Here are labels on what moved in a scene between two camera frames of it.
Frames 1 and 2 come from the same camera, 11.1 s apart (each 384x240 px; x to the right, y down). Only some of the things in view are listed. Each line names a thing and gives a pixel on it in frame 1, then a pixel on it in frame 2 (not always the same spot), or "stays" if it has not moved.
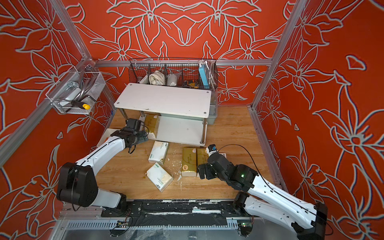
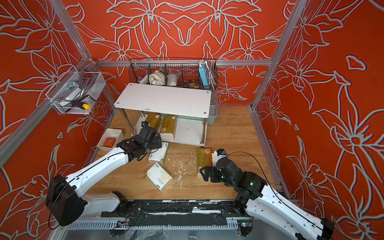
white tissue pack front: x=160 y=177 stays
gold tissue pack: x=151 y=124 stays
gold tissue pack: x=189 y=161 to x=169 y=124
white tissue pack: x=158 y=152 stays
